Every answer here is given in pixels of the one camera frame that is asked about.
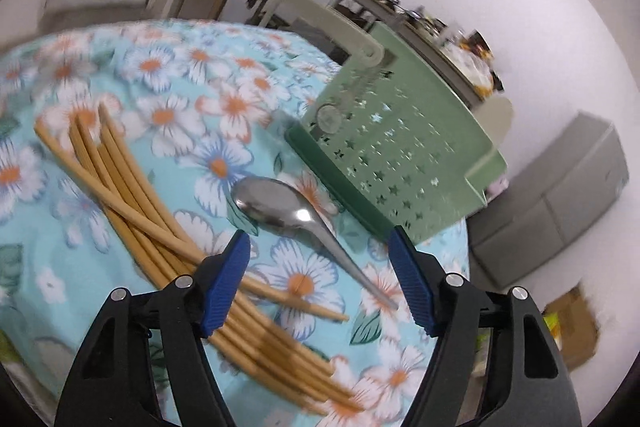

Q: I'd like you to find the bundle of wooden chopsticks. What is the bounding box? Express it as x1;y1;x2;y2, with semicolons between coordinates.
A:
34;103;366;413

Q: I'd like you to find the cardboard box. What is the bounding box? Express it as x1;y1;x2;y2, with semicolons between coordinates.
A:
542;284;601;370

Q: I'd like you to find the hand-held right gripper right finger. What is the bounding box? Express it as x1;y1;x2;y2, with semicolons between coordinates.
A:
387;226;583;427

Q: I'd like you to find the green plastic utensil holder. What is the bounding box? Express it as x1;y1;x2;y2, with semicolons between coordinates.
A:
285;23;513;244

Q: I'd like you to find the floral blue blanket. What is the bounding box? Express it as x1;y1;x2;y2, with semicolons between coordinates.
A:
0;21;471;427

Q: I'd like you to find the metal spoon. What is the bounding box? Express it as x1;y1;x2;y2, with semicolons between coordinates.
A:
231;177;401;312

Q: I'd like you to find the grey refrigerator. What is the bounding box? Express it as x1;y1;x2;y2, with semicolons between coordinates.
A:
469;111;630;290

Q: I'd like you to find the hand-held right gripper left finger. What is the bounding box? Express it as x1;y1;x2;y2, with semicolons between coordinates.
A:
54;229;252;427

